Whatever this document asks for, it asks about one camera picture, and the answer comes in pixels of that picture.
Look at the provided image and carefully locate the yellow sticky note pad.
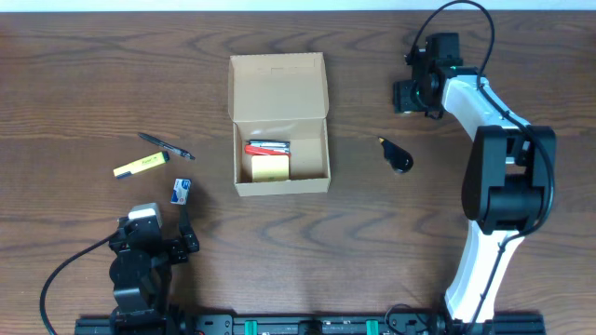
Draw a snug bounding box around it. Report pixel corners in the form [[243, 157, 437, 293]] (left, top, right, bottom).
[[251, 155, 290, 182]]

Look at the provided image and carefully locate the cardboard box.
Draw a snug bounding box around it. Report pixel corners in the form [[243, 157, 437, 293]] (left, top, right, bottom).
[[228, 52, 332, 196]]

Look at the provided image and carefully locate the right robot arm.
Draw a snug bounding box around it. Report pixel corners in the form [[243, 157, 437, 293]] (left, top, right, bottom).
[[393, 33, 556, 332]]

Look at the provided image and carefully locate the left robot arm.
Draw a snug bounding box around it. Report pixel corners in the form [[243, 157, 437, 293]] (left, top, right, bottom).
[[109, 203, 199, 334]]

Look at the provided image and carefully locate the blue white staples box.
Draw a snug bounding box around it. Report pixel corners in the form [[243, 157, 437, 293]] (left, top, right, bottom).
[[170, 179, 192, 206]]

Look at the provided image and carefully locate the black correction tape dispenser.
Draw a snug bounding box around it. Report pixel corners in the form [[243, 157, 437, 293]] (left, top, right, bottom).
[[378, 137, 413, 173]]

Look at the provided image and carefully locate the yellow highlighter marker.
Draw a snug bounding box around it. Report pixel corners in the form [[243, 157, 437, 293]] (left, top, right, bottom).
[[113, 151, 169, 180]]

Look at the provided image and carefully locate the black ballpoint pen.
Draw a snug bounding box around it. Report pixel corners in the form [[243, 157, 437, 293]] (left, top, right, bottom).
[[138, 132, 196, 160]]

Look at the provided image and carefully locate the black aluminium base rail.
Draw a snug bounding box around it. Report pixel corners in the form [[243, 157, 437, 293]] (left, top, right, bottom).
[[74, 312, 546, 335]]

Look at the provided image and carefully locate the right black cable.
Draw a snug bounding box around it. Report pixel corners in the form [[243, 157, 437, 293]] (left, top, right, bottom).
[[384, 0, 556, 335]]

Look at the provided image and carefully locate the black cable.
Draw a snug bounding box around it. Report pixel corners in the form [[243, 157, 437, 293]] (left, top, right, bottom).
[[384, 0, 556, 335], [39, 231, 120, 335]]

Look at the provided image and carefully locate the left black cable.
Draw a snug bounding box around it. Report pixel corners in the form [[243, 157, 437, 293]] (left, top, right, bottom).
[[39, 231, 120, 335]]

